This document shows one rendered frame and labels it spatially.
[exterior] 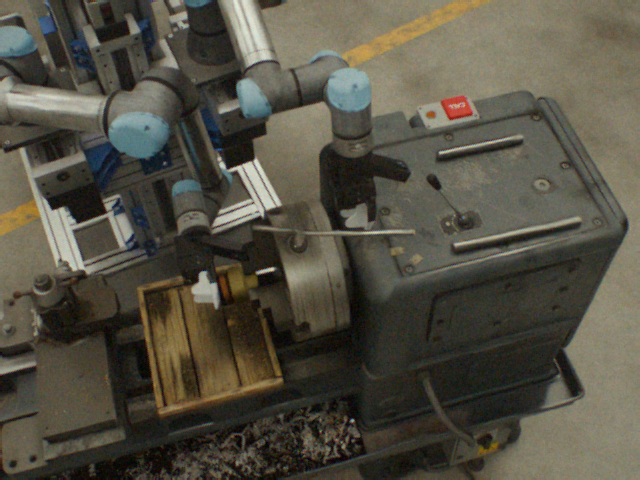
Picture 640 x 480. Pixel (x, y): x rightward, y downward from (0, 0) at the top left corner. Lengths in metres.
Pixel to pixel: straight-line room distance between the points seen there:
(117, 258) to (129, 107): 1.32
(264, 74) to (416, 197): 0.47
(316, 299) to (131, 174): 0.86
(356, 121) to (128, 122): 0.52
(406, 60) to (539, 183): 2.14
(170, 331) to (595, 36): 2.79
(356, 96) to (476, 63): 2.53
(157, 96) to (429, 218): 0.64
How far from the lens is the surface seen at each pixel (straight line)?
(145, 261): 2.99
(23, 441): 2.01
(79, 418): 1.91
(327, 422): 2.24
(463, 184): 1.81
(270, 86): 1.50
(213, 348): 2.01
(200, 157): 2.00
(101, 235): 3.11
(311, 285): 1.71
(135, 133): 1.74
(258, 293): 1.81
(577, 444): 2.94
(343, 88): 1.42
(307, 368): 1.98
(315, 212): 1.77
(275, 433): 2.24
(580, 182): 1.86
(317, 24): 4.09
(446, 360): 2.01
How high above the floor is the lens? 2.66
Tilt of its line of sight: 56 degrees down
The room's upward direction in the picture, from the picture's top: 2 degrees counter-clockwise
